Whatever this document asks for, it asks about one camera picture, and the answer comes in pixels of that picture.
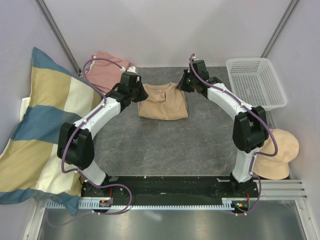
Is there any beige t shirt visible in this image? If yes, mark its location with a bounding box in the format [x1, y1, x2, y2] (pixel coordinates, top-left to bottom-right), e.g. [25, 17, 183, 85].
[137, 82, 189, 121]

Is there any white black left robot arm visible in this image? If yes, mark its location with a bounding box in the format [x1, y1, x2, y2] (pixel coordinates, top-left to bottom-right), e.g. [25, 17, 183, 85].
[57, 66, 148, 197]

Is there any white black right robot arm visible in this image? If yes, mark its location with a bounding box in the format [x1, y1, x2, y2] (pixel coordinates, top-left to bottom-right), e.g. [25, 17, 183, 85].
[177, 55, 269, 197]

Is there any folded pink t shirt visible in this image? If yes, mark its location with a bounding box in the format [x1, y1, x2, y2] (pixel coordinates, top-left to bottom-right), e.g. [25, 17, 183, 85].
[85, 50, 134, 93]

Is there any white plastic basket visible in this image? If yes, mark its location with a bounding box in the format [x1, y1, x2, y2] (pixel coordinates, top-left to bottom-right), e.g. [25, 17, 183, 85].
[226, 57, 288, 111]

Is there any beige bucket hat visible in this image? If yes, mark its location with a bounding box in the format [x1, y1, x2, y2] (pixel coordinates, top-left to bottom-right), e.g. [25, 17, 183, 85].
[253, 128, 300, 180]

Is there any blue yellow striped pillow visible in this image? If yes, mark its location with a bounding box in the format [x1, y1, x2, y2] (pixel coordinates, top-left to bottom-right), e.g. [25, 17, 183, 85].
[0, 47, 102, 215]

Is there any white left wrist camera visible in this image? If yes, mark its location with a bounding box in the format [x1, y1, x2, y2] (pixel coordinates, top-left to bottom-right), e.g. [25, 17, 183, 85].
[120, 66, 138, 75]

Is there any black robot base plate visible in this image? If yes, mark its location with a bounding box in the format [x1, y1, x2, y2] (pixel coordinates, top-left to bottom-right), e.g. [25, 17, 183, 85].
[81, 176, 259, 206]

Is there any right aluminium frame post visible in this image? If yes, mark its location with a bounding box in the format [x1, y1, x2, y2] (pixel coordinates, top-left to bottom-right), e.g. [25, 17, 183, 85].
[260, 0, 301, 58]

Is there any aluminium frame post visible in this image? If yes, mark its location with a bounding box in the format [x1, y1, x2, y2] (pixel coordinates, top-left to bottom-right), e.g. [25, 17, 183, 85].
[260, 0, 301, 58]
[34, 0, 82, 76]

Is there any left aluminium frame post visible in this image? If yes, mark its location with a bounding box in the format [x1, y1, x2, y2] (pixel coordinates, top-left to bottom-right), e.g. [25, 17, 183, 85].
[34, 0, 82, 76]

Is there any grey slotted cable duct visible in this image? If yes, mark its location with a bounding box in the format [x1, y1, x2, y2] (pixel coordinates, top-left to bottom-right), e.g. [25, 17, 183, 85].
[44, 197, 249, 211]

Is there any aluminium rail right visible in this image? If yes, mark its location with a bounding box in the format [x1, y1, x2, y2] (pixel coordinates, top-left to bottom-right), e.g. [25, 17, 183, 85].
[260, 179, 308, 201]

